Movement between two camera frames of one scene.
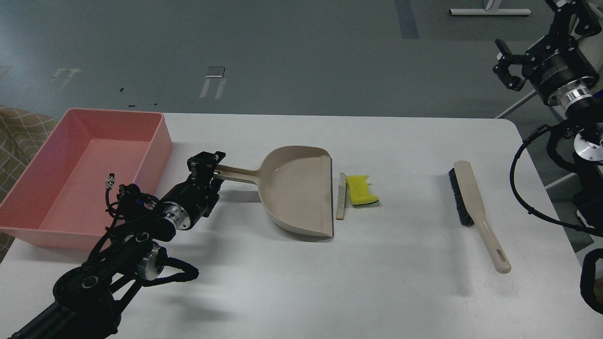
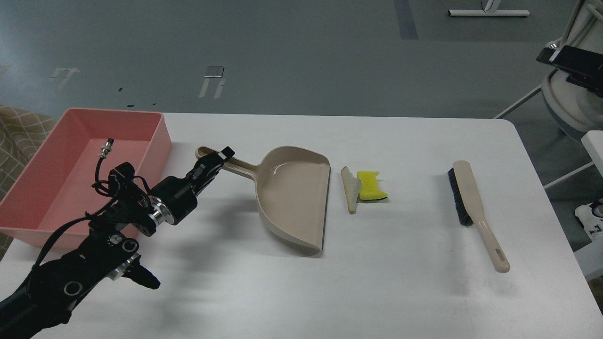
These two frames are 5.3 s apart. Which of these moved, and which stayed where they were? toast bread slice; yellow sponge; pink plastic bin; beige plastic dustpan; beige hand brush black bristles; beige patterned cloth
Moved: toast bread slice; yellow sponge; beige plastic dustpan
Stayed: pink plastic bin; beige hand brush black bristles; beige patterned cloth
